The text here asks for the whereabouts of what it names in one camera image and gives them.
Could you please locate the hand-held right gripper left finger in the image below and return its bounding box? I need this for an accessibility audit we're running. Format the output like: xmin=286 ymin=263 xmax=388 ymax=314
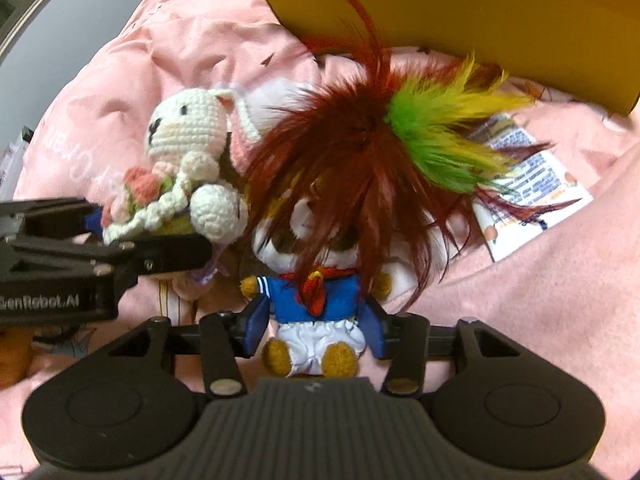
xmin=107 ymin=294 xmax=273 ymax=401

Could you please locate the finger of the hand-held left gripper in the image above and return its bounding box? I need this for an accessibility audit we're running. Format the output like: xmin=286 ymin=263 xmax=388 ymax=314
xmin=0 ymin=233 xmax=215 ymax=282
xmin=0 ymin=197 xmax=109 ymax=244

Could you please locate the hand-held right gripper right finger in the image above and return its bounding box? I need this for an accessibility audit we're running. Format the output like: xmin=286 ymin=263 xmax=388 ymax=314
xmin=362 ymin=297 xmax=521 ymax=397

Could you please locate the plush doll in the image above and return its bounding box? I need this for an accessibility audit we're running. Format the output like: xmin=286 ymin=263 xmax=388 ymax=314
xmin=239 ymin=180 xmax=402 ymax=379

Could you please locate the white crocheted bunny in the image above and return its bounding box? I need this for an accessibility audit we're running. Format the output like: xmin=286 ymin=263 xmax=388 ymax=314
xmin=100 ymin=87 xmax=264 ymax=257

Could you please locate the red green feather toy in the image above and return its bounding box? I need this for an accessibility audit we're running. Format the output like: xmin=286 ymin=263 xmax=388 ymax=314
xmin=244 ymin=0 xmax=587 ymax=312

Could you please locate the orange cardboard box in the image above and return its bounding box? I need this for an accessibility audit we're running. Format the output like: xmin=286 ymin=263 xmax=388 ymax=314
xmin=242 ymin=0 xmax=640 ymax=119

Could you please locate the pink printed blanket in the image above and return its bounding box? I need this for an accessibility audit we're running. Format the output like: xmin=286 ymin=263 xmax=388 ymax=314
xmin=0 ymin=0 xmax=640 ymax=480

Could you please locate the white printed leaflet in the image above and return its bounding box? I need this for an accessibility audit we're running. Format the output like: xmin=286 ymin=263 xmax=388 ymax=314
xmin=466 ymin=112 xmax=596 ymax=264

